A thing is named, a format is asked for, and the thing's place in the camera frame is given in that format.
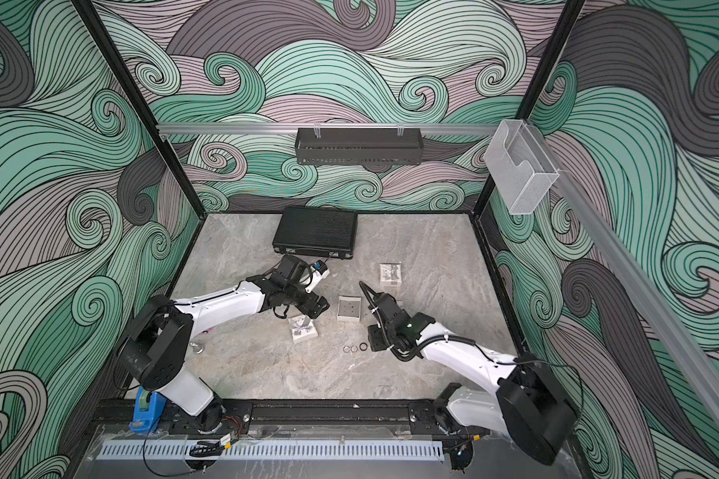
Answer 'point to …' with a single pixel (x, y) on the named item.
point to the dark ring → (362, 348)
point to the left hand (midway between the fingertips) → (318, 294)
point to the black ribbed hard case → (317, 232)
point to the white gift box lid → (390, 274)
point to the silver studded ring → (346, 349)
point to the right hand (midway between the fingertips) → (372, 338)
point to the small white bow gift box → (303, 327)
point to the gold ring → (352, 349)
